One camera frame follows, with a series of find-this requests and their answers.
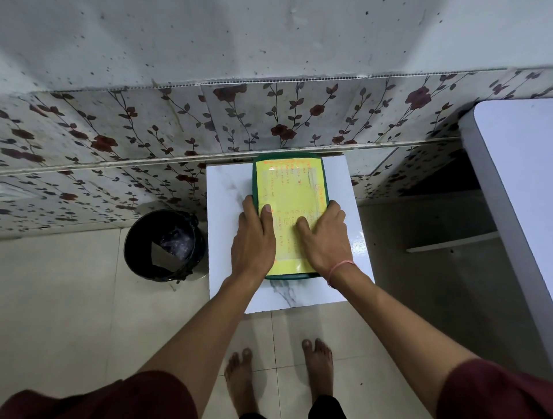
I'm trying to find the person's left hand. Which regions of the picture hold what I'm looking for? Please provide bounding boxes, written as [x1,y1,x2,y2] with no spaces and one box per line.
[231,195,277,281]

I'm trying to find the person's right hand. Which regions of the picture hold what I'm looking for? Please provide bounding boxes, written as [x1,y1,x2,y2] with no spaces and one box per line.
[295,200,355,278]

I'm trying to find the yellow paper sheet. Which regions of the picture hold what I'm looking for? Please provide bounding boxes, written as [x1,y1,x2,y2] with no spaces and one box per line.
[256,157,327,277]

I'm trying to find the green plastic tray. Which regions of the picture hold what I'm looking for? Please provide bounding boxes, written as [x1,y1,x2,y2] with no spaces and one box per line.
[252,152,330,281]

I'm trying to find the person's right forearm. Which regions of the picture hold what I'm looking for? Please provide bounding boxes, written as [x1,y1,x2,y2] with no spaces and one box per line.
[327,267,478,417]

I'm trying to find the person's left forearm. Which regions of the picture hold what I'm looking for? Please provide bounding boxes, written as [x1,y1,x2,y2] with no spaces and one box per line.
[137,273,265,417]

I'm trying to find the small white marble-pattern table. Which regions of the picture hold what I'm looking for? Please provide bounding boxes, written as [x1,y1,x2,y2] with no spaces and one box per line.
[206,155,376,314]

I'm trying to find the pink wrist band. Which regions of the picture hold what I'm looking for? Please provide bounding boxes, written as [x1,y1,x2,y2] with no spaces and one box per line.
[327,259,356,288]

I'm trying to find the clear plastic bin liner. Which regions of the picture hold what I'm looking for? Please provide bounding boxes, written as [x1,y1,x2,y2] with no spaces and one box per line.
[161,224,196,262]

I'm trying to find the grey cardboard scrap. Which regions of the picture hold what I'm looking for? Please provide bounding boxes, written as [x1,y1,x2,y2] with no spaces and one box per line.
[151,242,180,273]

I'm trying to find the black waste bin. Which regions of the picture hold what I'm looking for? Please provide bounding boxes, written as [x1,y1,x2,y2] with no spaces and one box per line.
[124,209,207,283]

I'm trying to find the person's right foot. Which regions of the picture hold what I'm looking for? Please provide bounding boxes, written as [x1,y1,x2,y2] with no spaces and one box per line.
[302,338,334,403]

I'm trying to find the person's foot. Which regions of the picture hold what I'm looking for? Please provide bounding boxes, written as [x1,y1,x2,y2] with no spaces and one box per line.
[302,338,334,403]
[224,348,260,418]

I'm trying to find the white table crossbar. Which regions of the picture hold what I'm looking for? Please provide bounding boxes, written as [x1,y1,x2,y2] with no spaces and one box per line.
[406,231,501,254]

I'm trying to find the person's left foot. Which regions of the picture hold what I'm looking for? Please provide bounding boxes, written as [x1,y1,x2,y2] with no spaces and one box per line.
[224,348,260,418]

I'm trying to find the person's black trousers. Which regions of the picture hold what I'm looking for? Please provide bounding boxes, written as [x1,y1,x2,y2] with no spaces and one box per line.
[239,395,347,419]

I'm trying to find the large white table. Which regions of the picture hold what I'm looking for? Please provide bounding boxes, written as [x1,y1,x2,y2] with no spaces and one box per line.
[458,98,553,367]

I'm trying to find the person's left maroon sleeve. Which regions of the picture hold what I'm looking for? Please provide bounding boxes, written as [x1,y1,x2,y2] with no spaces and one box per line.
[0,370,199,419]

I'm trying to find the person's maroon sleeve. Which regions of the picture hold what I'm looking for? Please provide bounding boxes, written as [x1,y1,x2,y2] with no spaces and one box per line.
[0,370,199,419]
[436,358,553,419]

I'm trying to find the person's right maroon sleeve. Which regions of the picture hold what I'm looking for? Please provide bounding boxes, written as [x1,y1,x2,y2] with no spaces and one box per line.
[436,358,553,419]

